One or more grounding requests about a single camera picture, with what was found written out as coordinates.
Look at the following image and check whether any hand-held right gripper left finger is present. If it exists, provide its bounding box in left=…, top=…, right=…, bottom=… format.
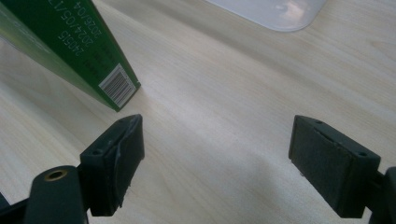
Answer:
left=78, top=113, right=146, bottom=217

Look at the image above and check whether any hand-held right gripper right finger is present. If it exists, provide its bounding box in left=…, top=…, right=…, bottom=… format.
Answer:
left=288, top=114, right=382, bottom=219

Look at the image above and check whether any green cardboard box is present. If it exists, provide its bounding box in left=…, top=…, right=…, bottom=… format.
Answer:
left=0, top=0, right=142, bottom=113

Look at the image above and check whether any translucent plastic container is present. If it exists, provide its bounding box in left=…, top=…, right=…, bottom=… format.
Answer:
left=204, top=0, right=328, bottom=33

